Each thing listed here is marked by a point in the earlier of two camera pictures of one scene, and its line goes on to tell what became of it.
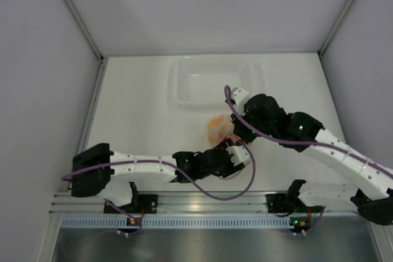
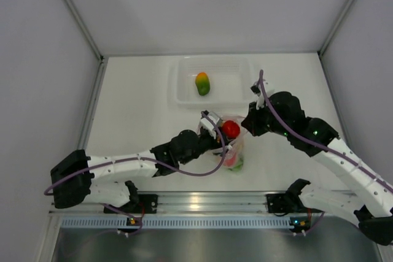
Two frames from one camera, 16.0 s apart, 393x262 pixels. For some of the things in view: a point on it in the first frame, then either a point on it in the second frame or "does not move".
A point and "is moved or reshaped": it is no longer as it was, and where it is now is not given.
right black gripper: (239, 130) to (253, 120)
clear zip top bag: (220, 127) is moved or reshaped
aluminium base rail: (91, 202) does not move
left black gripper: (230, 168) to (215, 144)
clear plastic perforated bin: (198, 82) does not move
